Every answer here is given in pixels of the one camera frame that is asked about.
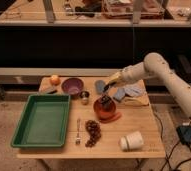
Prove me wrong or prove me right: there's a dark dish brush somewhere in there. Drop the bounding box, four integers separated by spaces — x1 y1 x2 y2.
99 93 111 110

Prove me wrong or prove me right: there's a red bowl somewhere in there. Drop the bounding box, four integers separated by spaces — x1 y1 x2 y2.
93 99 116 120

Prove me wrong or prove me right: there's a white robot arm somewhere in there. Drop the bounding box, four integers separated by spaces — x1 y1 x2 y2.
104 52 191 171

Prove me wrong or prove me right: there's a purple bowl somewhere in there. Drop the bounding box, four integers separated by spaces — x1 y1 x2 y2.
61 78 84 96

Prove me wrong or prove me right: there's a blue grey sponge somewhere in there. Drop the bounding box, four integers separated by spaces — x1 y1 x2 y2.
95 80 105 94

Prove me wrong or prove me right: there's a blue cloth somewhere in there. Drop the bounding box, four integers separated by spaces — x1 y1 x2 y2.
113 84 145 102

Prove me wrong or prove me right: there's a small metal cup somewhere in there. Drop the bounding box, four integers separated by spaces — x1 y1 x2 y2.
80 91 90 105

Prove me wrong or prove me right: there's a yellow cloth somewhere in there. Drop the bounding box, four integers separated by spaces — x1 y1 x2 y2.
122 94 149 107

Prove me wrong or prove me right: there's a wooden table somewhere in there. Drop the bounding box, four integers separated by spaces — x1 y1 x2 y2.
17 77 165 159

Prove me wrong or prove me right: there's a bunch of dark grapes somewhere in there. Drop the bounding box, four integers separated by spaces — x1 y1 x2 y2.
85 120 101 147

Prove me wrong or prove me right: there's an orange fruit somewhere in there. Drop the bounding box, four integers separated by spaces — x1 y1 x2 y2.
50 75 60 85

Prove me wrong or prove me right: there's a dark sponge block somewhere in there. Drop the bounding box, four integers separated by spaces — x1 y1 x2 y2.
42 87 57 94

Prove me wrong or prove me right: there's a white cup on side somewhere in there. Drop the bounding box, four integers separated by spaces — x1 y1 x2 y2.
119 131 144 151

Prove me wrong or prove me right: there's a metal fork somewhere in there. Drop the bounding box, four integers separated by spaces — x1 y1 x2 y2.
75 118 81 145

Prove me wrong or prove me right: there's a green plastic tray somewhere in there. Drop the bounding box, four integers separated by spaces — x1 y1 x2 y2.
11 94 70 148

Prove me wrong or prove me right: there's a black power box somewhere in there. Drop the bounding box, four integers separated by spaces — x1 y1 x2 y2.
176 125 191 145

